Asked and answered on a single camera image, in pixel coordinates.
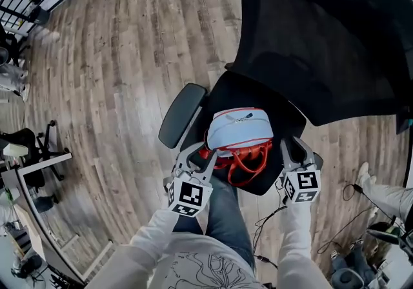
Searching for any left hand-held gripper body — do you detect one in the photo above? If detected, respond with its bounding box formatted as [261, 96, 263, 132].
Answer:
[166, 166, 214, 218]

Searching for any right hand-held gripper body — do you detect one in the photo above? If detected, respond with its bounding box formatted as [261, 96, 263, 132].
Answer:
[282, 152, 324, 204]

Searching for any pale backpack with red straps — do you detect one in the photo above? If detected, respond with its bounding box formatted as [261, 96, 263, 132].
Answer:
[197, 106, 275, 187]

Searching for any black mesh office chair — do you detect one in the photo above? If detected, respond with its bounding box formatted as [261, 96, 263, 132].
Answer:
[157, 0, 413, 197]

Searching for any person's left forearm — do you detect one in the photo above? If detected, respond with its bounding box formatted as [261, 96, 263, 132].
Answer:
[128, 206, 185, 263]

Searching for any person's right forearm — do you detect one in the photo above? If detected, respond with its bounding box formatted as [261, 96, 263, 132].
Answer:
[276, 199, 334, 289]

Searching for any black swivel chair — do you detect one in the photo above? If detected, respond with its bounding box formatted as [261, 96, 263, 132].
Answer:
[0, 119, 71, 192]

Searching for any person's left leg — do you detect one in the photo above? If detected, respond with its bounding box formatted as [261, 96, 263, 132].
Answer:
[172, 212, 208, 236]

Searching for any person's leg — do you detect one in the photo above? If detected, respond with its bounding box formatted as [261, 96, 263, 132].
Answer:
[204, 175, 258, 272]
[172, 212, 208, 236]

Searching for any person's right leg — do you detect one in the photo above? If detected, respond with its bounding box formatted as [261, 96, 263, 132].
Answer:
[204, 175, 258, 272]

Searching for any person's white printed shirt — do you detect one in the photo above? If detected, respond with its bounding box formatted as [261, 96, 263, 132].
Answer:
[128, 232, 269, 289]

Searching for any black oval device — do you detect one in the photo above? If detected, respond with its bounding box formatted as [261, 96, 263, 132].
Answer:
[367, 221, 413, 252]

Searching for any black waste bin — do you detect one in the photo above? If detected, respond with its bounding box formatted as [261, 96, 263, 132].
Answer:
[28, 6, 52, 26]

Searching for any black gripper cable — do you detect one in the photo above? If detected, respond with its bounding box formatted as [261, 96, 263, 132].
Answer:
[252, 184, 288, 270]

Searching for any black cable with plug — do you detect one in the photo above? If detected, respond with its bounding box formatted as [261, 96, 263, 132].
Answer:
[341, 183, 398, 221]

